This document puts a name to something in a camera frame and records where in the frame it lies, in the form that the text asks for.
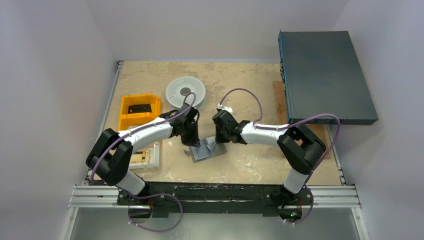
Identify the grey card holder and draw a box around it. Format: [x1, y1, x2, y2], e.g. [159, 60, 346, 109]
[184, 136, 227, 163]

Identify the white filament spool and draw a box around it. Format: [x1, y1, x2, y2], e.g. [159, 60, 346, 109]
[165, 76, 206, 111]

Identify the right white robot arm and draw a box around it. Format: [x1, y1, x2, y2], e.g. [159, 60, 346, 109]
[212, 109, 327, 195]

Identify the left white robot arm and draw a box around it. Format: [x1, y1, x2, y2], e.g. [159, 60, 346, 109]
[85, 103, 200, 196]

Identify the black item in bin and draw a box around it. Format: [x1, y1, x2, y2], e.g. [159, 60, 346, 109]
[127, 104, 152, 114]

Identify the yellow plastic bin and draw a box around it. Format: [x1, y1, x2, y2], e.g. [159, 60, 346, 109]
[118, 93, 162, 131]

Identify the clear plastic bin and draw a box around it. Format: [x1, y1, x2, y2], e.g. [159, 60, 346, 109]
[129, 141, 161, 172]

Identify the wooden block in bin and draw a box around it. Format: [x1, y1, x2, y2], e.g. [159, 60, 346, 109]
[130, 149, 151, 165]

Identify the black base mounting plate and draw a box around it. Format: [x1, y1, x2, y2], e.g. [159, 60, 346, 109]
[117, 181, 313, 220]

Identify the brown wooden board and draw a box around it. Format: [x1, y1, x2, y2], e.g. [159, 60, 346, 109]
[272, 80, 330, 147]

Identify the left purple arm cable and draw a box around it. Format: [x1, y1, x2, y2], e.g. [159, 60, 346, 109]
[90, 92, 198, 186]

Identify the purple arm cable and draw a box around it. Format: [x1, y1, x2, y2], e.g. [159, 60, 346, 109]
[90, 92, 198, 186]
[218, 88, 341, 186]

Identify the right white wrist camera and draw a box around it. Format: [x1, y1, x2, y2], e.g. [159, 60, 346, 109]
[216, 103, 233, 114]

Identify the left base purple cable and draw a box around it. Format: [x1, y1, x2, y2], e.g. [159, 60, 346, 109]
[127, 194, 184, 233]

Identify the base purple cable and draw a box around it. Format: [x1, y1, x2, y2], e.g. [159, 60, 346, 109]
[127, 194, 184, 233]
[283, 188, 315, 226]

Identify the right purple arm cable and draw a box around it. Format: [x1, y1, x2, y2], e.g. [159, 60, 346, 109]
[218, 88, 341, 186]

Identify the dark grey network switch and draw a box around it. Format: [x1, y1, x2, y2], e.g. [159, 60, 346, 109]
[278, 31, 379, 126]

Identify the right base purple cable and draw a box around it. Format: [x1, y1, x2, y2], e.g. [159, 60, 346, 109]
[283, 188, 315, 226]

